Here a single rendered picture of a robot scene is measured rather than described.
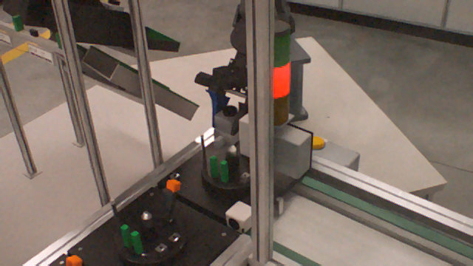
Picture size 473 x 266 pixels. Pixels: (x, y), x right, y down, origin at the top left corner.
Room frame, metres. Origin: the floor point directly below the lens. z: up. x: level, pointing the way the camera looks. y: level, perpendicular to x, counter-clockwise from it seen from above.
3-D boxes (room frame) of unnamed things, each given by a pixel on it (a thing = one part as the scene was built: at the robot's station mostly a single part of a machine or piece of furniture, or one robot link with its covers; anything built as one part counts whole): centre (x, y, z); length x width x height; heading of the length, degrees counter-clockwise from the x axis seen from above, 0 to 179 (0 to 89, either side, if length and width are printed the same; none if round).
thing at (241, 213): (0.78, 0.00, 0.97); 0.05 x 0.05 x 0.04; 51
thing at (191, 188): (0.91, 0.01, 0.96); 0.24 x 0.24 x 0.02; 51
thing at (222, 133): (0.91, 0.02, 1.11); 0.08 x 0.04 x 0.07; 141
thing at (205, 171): (0.91, 0.01, 0.98); 0.14 x 0.14 x 0.02
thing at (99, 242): (0.72, 0.17, 1.01); 0.24 x 0.24 x 0.13; 51
